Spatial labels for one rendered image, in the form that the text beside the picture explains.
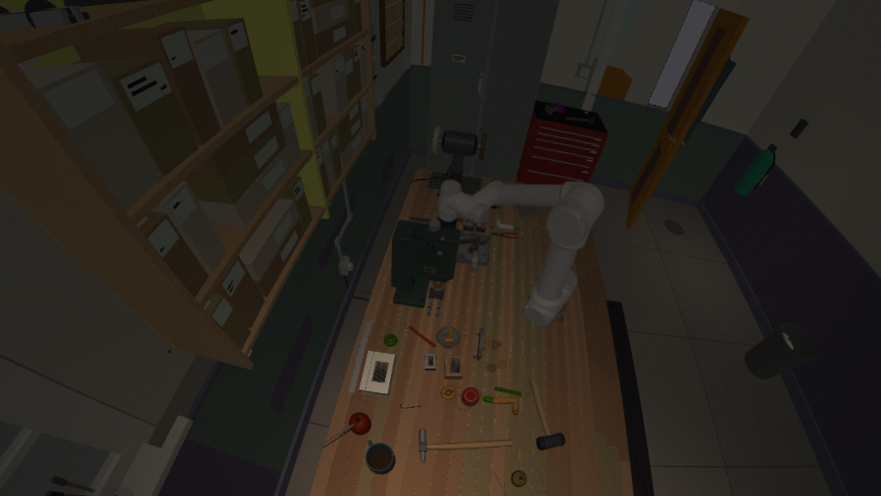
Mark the grey carrier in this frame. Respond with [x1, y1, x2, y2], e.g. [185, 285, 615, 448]
[456, 232, 494, 271]

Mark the dark green press body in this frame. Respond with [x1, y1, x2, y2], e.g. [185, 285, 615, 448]
[390, 219, 462, 308]

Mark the bench grinder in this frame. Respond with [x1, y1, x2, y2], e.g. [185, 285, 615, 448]
[431, 125, 489, 195]

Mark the grey steel locker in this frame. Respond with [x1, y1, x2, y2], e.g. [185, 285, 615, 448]
[424, 0, 560, 182]

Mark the red tool chest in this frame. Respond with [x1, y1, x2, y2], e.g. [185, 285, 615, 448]
[516, 100, 610, 187]

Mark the narrow wooden shelf unit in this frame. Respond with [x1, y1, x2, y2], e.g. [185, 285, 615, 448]
[287, 0, 379, 206]

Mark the blue mug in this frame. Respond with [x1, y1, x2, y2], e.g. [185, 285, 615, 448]
[363, 440, 398, 475]

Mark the brown wooden door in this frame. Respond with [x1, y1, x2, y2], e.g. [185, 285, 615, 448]
[624, 6, 751, 231]

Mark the large wooden shelf unit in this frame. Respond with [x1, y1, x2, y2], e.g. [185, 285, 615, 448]
[0, 0, 329, 372]

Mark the green fire extinguisher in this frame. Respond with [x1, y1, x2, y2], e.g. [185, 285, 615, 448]
[733, 142, 779, 199]

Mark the black waste bin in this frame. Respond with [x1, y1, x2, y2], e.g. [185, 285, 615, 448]
[744, 322, 818, 380]

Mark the steel hammer wooden handle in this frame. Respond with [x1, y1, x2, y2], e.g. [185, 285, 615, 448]
[417, 427, 515, 463]

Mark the orange wall paper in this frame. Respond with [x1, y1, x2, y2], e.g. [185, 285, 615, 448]
[597, 64, 634, 103]

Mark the black mallet wooden handle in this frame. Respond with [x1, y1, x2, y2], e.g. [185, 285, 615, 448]
[528, 377, 567, 452]

